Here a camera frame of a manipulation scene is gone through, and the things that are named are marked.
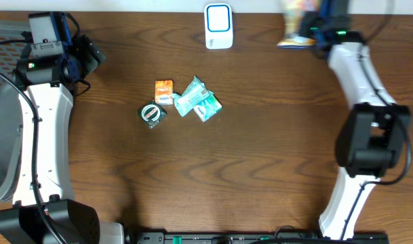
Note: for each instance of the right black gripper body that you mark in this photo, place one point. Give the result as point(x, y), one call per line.
point(309, 23)

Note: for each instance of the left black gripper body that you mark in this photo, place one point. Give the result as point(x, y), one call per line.
point(83, 59)

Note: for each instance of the yellow snack chip bag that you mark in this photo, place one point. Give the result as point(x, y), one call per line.
point(293, 13)

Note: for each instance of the orange tissue pack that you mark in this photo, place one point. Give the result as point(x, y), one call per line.
point(163, 92)

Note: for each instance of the dark green round-label packet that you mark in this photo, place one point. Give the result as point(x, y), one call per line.
point(152, 114)

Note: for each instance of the light green wipes packet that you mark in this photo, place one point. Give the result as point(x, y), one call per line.
point(195, 93)

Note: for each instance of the teal tissue pack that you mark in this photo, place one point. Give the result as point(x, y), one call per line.
point(207, 108)

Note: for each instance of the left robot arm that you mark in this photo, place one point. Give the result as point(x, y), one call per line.
point(44, 208)

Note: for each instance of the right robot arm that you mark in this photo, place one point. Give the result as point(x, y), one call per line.
point(373, 147)

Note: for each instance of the grey plastic mesh basket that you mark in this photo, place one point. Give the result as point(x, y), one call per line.
point(10, 111)

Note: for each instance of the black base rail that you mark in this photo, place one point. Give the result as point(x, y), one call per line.
point(261, 238)

